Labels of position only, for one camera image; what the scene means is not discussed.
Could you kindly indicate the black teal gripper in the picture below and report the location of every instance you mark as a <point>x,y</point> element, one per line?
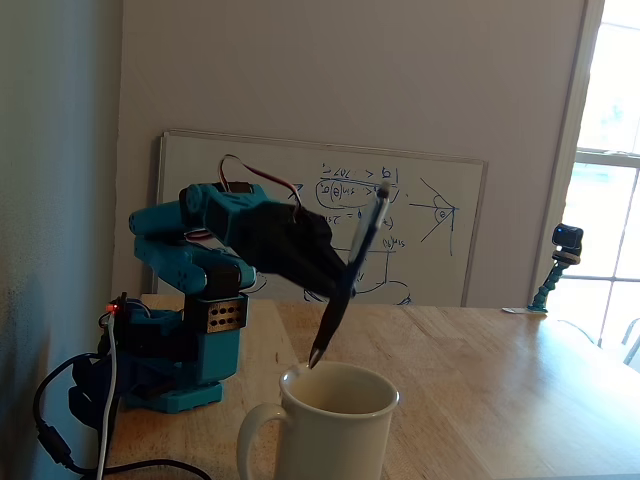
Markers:
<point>314,260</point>

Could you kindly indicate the dark blue pen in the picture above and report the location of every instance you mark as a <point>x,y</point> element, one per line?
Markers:
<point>332,315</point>

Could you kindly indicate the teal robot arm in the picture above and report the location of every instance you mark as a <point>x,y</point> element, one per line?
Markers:
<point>165,260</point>

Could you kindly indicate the teal perforated robot base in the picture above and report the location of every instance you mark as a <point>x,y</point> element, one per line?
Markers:
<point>195,397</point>

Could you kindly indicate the cream ceramic mug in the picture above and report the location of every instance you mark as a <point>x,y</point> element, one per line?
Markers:
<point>335,430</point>

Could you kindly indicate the whiteboard with blue writing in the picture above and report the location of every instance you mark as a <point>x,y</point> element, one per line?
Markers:
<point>450,260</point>

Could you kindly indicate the dark blue table clamp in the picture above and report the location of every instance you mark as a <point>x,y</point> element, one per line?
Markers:
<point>95,390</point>

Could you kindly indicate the teal flexible camera mount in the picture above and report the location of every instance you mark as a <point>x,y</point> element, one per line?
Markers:
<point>550,282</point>

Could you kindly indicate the small black camera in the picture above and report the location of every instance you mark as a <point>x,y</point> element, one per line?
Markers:
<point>569,236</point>

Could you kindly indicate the white window frame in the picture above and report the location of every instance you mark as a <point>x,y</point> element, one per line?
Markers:
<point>607,155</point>

